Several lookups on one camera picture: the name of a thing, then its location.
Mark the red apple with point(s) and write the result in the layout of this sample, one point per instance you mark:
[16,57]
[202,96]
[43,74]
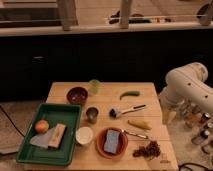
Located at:
[41,126]

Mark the white paper cup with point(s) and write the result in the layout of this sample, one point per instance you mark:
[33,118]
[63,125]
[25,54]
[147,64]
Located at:
[84,135]

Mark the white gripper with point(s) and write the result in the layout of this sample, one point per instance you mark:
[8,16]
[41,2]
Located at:
[168,113]

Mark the green chili pepper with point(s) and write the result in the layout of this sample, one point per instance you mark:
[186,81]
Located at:
[129,93]

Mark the wooden block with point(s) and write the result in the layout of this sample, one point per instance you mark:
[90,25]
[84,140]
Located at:
[57,136]

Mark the blue sponge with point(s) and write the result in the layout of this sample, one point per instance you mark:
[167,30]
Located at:
[112,140]

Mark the grey cloth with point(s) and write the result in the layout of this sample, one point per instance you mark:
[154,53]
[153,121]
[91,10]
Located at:
[42,140]

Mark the black dish brush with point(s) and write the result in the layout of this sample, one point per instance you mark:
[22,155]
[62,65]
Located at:
[116,113]

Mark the bunch of dark grapes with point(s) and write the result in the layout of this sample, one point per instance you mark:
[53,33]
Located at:
[150,151]

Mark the green plastic cup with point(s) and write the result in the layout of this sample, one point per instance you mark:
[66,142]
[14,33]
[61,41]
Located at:
[93,86]

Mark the yellow banana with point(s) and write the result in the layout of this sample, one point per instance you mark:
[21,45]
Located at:
[140,124]

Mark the dark red bowl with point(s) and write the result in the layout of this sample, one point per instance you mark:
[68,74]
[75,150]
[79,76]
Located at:
[77,96]

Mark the metal spoon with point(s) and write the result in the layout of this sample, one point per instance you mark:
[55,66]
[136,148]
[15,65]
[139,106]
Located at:
[134,134]

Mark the orange plate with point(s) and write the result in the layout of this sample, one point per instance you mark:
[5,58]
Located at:
[122,145]

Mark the green plastic tray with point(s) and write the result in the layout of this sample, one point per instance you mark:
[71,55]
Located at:
[35,148]

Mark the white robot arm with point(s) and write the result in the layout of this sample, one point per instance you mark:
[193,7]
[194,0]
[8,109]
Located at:
[185,83]

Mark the metal cup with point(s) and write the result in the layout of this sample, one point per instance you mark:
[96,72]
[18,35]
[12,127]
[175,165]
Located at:
[92,114]

